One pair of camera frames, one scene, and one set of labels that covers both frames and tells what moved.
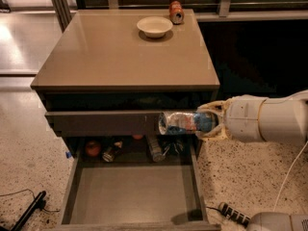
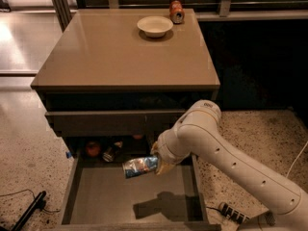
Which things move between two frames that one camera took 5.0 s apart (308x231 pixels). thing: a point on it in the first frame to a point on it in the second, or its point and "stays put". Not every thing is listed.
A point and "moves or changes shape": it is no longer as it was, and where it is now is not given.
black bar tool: (38, 203) stays put
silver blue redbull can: (186, 122) moves or changes shape
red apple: (92, 148) stays put
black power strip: (233, 213) stays put
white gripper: (244, 118) to (165, 151)
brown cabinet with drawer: (104, 77) stays put
